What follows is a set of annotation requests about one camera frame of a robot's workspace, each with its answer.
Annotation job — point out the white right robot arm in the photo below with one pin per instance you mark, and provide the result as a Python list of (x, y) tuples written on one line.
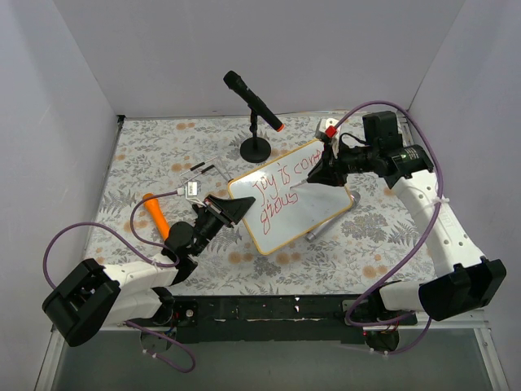
[(465, 279)]

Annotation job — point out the silver microphone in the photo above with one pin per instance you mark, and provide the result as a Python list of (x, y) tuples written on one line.
[(324, 227)]

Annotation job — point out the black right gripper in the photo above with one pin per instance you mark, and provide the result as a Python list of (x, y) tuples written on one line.
[(331, 161)]

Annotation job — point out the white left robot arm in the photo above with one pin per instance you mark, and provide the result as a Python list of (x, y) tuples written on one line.
[(93, 296)]

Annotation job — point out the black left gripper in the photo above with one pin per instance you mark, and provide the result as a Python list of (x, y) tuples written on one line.
[(220, 208)]

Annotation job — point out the floral patterned table mat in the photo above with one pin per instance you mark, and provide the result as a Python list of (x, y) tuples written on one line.
[(150, 157)]

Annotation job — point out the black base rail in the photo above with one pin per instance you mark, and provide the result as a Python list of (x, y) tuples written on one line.
[(200, 319)]

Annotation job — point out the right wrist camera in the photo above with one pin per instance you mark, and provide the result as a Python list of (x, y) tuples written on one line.
[(328, 135)]

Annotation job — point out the red whiteboard marker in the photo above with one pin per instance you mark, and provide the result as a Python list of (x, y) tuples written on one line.
[(301, 183)]

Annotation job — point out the black round microphone stand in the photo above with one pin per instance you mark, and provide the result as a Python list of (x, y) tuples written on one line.
[(254, 149)]

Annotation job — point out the yellow framed whiteboard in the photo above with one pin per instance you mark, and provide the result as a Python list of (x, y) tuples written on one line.
[(279, 214)]

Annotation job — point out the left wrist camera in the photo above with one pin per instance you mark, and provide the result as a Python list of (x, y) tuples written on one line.
[(190, 192)]

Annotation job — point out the wire whiteboard easel stand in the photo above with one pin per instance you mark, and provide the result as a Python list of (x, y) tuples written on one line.
[(209, 171)]

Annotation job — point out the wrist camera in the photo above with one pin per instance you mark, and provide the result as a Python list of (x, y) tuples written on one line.
[(190, 192), (328, 135)]

